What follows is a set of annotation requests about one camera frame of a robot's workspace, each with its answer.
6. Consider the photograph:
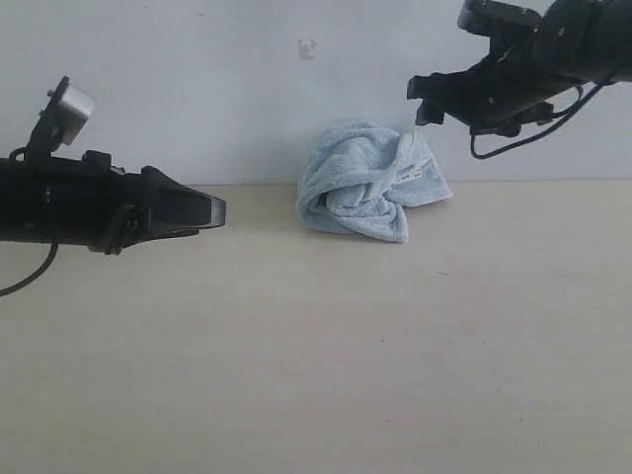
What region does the black camera cable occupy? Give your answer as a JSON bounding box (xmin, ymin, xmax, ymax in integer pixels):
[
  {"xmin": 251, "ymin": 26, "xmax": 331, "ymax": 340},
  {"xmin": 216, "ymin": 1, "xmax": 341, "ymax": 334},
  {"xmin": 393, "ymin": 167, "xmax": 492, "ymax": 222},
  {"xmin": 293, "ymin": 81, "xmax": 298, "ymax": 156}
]
[
  {"xmin": 0, "ymin": 241, "xmax": 58, "ymax": 297},
  {"xmin": 470, "ymin": 81, "xmax": 606, "ymax": 160}
]

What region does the white towel care label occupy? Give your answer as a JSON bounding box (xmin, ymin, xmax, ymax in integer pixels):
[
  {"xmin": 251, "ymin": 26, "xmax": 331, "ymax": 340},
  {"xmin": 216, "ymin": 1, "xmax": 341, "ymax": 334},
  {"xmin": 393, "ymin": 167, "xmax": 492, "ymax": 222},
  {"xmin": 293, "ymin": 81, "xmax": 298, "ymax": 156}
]
[{"xmin": 397, "ymin": 168, "xmax": 423, "ymax": 183}]

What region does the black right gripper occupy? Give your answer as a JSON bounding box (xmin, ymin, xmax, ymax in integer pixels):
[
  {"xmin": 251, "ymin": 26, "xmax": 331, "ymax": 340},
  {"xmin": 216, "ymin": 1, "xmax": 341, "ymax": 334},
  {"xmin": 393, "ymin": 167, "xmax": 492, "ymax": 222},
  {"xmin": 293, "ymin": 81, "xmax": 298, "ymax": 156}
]
[{"xmin": 407, "ymin": 14, "xmax": 617, "ymax": 133}]

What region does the light blue fluffy towel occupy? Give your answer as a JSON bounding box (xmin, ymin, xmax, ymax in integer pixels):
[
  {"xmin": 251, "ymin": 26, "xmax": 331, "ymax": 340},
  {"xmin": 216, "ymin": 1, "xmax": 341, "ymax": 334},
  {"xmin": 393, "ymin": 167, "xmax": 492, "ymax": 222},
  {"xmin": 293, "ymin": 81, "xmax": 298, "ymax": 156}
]
[{"xmin": 296, "ymin": 120, "xmax": 453, "ymax": 244}]

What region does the black left camera cable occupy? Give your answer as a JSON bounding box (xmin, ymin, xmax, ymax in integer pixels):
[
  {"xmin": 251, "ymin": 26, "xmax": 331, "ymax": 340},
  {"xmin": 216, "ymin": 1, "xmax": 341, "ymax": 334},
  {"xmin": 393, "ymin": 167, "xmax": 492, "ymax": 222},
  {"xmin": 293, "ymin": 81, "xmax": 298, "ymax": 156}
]
[{"xmin": 0, "ymin": 241, "xmax": 58, "ymax": 297}]

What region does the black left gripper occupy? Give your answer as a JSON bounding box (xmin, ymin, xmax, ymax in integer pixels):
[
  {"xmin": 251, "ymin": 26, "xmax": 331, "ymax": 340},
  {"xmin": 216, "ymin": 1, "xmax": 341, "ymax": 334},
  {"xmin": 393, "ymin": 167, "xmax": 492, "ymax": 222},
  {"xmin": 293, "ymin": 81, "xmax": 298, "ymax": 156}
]
[{"xmin": 48, "ymin": 150, "xmax": 227, "ymax": 255}]

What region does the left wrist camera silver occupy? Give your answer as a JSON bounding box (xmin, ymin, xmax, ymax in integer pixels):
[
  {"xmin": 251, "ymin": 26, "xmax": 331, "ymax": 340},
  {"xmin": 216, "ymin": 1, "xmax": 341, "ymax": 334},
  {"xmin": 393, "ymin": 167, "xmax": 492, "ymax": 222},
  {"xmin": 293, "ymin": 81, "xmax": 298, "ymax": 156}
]
[{"xmin": 26, "ymin": 76, "xmax": 95, "ymax": 156}]

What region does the black right camera cable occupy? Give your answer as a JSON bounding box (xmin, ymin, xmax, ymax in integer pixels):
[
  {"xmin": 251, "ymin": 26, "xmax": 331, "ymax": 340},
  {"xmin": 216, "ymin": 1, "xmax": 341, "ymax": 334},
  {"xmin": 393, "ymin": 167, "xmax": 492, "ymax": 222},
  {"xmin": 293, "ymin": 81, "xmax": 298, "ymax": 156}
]
[{"xmin": 470, "ymin": 81, "xmax": 606, "ymax": 160}]

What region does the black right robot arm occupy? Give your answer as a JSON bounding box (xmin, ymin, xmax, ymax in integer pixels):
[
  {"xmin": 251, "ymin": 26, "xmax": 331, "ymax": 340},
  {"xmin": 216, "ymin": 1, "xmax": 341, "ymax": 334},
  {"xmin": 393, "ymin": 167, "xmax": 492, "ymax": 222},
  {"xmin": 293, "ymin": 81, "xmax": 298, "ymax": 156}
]
[{"xmin": 407, "ymin": 0, "xmax": 631, "ymax": 137}]

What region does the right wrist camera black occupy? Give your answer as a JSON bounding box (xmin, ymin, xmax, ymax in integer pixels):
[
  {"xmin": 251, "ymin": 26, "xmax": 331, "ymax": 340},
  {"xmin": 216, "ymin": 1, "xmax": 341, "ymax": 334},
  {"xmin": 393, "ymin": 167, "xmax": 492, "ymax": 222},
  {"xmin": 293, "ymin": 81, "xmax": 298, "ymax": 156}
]
[{"xmin": 457, "ymin": 0, "xmax": 542, "ymax": 54}]

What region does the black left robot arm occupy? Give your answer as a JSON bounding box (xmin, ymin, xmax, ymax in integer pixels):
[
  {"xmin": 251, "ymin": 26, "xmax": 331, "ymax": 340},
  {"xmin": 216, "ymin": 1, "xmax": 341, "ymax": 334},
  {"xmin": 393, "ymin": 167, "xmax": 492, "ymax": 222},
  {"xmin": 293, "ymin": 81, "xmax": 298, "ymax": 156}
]
[{"xmin": 1, "ymin": 150, "xmax": 227, "ymax": 255}]

